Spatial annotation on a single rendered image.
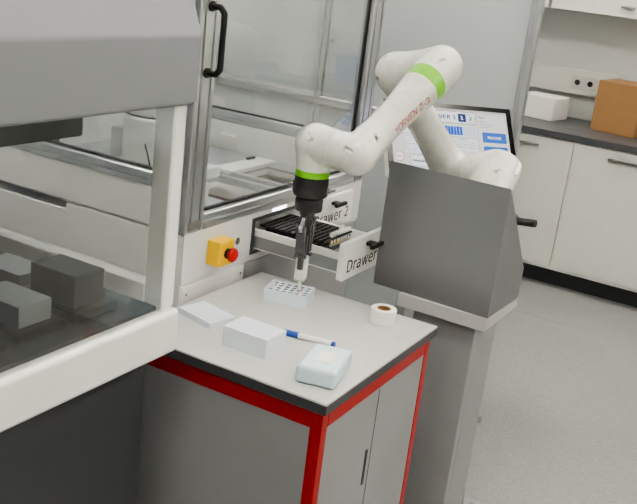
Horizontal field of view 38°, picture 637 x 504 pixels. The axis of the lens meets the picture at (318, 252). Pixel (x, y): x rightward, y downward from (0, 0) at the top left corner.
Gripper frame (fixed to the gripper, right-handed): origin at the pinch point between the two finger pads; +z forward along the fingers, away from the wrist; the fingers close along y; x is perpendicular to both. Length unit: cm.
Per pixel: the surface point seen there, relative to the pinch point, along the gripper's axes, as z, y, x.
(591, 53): -44, -373, 75
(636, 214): 33, -289, 113
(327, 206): -3, -56, -7
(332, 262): 0.3, -10.6, 6.2
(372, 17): -64, -76, -5
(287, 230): -3.5, -20.5, -10.6
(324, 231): -3.4, -26.6, -0.8
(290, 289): 7.0, -0.4, -2.5
